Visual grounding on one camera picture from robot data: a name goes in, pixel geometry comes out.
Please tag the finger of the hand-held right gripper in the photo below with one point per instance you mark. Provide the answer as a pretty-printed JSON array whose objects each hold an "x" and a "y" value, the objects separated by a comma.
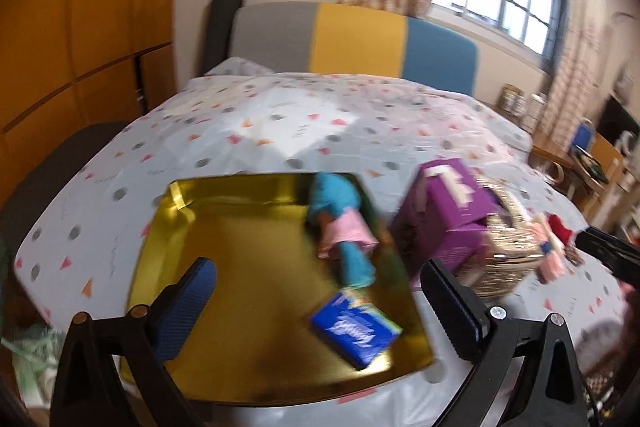
[{"x": 607, "y": 252}]

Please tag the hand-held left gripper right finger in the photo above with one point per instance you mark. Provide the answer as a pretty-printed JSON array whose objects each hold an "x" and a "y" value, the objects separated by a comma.
[{"x": 456, "y": 309}]

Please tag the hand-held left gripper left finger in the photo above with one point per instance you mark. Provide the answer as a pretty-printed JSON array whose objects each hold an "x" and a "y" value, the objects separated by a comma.
[{"x": 186, "y": 307}]

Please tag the gold rectangular tray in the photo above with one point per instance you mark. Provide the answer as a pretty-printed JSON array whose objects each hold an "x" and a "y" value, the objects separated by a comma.
[{"x": 240, "y": 267}]

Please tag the blue tissue packet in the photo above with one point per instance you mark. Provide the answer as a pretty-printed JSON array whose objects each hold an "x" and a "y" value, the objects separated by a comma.
[{"x": 352, "y": 329}]

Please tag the teal and pink cloth doll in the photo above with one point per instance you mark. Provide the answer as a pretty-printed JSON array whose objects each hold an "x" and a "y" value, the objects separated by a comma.
[{"x": 352, "y": 259}]

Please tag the red cloth item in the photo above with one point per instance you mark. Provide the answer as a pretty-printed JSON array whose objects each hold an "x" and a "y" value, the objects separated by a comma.
[{"x": 561, "y": 229}]

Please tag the gold embossed tissue box holder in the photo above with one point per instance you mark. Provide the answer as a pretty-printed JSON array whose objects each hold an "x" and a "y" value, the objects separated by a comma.
[{"x": 505, "y": 267}]

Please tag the wooden board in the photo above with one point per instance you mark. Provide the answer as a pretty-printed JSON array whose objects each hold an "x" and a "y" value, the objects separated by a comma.
[{"x": 607, "y": 159}]

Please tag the purple tissue box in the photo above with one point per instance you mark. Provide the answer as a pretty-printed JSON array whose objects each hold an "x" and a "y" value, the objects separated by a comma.
[{"x": 440, "y": 207}]

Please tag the wooden side table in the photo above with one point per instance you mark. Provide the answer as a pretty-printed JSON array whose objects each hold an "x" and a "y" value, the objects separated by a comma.
[{"x": 555, "y": 157}]

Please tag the white round fan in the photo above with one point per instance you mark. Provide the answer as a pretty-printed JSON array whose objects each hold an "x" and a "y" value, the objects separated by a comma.
[{"x": 627, "y": 141}]

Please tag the rattan chair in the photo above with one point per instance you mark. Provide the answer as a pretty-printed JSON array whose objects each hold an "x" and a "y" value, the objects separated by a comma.
[{"x": 607, "y": 382}]

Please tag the black monitor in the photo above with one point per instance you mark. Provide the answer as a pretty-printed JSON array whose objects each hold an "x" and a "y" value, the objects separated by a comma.
[{"x": 617, "y": 119}]

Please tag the white carton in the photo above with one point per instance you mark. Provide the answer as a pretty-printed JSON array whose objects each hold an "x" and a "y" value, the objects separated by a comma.
[{"x": 536, "y": 109}]

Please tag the green white plastic bag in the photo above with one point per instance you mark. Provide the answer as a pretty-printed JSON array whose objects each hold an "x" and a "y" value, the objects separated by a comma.
[{"x": 32, "y": 357}]

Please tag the patterned light blue tablecloth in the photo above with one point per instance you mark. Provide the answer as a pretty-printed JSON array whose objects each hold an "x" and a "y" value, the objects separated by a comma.
[{"x": 300, "y": 122}]

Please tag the black upright panel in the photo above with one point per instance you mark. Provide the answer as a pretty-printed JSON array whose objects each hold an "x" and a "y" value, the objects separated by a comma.
[{"x": 220, "y": 27}]

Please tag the grey yellow blue headboard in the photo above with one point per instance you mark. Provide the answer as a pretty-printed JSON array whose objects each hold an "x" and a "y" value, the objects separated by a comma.
[{"x": 360, "y": 39}]

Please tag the orange wooden wardrobe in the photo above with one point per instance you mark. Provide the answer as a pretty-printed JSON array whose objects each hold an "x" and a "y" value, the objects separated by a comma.
[{"x": 85, "y": 22}]

